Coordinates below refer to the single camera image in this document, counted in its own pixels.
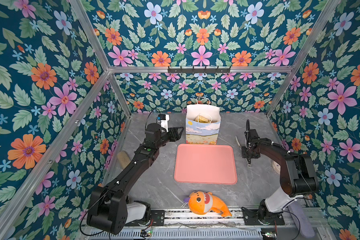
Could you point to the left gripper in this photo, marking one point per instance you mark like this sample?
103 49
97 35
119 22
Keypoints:
176 135

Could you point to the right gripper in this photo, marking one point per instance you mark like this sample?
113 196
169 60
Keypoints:
243 153

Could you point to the braided glazed fake bread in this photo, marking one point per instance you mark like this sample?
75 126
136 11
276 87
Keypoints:
203 119

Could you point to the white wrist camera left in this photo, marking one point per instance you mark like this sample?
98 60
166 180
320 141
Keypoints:
163 120

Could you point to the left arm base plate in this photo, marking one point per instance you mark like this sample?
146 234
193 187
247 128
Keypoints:
151 218

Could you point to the lavender cylinder object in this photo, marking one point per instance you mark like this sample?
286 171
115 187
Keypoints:
301 220

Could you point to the cream round alarm clock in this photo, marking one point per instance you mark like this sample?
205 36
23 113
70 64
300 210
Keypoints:
276 167

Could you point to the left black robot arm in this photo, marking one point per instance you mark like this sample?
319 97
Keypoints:
109 210

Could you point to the pink plastic tray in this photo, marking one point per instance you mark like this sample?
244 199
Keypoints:
205 164

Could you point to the orange shark plush toy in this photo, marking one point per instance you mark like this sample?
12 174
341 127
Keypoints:
201 203

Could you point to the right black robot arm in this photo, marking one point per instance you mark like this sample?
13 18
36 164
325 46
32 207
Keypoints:
297 174

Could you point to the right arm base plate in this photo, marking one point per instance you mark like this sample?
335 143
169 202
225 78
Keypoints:
251 218

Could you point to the landscape print paper bag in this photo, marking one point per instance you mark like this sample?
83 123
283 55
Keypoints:
199 133

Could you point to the black hook rail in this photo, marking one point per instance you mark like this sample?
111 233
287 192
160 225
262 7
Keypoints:
196 70

